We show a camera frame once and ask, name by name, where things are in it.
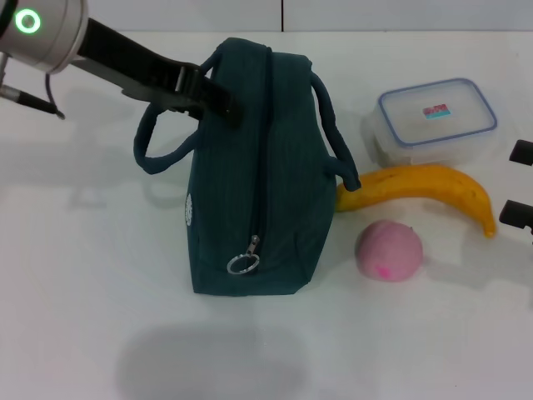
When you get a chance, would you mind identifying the silver zipper pull ring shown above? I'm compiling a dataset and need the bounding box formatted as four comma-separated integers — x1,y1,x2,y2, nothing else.
227,233,263,275

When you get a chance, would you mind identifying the dark teal fabric bag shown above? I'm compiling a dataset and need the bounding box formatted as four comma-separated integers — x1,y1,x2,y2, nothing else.
132,37,361,298

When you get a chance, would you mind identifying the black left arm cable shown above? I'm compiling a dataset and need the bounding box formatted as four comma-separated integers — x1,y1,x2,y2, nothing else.
0,53,67,121

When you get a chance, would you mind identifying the yellow banana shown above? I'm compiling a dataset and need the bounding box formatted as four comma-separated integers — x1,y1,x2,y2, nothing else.
335,163,498,239

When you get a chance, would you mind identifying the clear plastic food container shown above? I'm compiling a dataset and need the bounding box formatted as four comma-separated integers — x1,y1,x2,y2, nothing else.
360,77,500,168

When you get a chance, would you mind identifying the pink peach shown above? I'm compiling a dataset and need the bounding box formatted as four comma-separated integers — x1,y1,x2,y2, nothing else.
354,221,424,283

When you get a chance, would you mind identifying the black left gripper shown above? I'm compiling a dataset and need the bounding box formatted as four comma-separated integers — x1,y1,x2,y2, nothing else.
77,18,245,128

